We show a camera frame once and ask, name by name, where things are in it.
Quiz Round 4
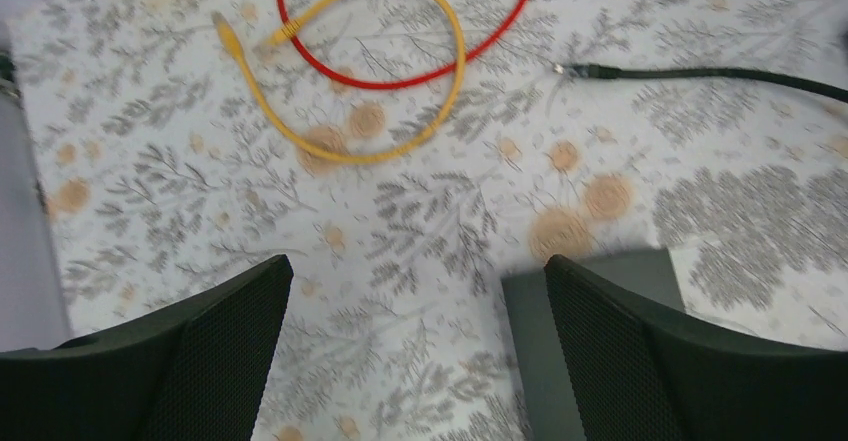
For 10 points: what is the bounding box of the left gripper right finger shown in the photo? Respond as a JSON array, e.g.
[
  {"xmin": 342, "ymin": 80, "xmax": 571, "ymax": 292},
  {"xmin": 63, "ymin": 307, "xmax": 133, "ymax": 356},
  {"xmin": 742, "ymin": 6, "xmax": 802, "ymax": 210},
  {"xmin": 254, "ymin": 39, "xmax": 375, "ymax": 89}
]
[{"xmin": 544, "ymin": 255, "xmax": 847, "ymax": 440}]

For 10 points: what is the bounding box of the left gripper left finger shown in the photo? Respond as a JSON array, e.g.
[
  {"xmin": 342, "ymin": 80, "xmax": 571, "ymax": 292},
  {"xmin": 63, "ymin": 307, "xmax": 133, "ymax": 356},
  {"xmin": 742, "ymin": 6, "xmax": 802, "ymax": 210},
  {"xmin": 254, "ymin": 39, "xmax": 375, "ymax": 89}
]
[{"xmin": 1, "ymin": 255, "xmax": 293, "ymax": 440}]

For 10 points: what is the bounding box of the black ethernet cable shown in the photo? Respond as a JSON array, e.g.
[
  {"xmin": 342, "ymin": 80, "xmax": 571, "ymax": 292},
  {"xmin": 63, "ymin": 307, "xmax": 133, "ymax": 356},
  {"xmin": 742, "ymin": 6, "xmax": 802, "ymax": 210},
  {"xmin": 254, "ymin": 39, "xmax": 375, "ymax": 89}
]
[{"xmin": 553, "ymin": 62, "xmax": 848, "ymax": 105}]

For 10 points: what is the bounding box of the orange ethernet cable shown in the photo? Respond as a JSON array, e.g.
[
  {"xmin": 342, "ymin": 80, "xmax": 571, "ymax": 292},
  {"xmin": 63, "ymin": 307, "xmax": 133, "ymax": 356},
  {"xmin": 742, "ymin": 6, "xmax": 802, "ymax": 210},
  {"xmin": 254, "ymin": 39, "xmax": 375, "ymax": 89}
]
[{"xmin": 211, "ymin": 0, "xmax": 468, "ymax": 166}]

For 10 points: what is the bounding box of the red ethernet cable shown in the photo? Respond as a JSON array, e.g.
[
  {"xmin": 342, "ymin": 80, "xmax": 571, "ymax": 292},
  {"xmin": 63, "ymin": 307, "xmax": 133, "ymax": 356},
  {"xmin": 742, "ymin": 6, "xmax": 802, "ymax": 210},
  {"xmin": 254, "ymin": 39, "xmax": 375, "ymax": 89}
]
[{"xmin": 274, "ymin": 0, "xmax": 543, "ymax": 91}]

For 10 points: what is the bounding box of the floral patterned table mat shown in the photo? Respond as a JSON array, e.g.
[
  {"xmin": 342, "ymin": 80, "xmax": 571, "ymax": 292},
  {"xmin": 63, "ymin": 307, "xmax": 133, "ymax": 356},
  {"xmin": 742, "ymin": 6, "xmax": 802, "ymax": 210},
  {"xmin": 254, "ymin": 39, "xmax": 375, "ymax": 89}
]
[{"xmin": 7, "ymin": 0, "xmax": 847, "ymax": 440}]

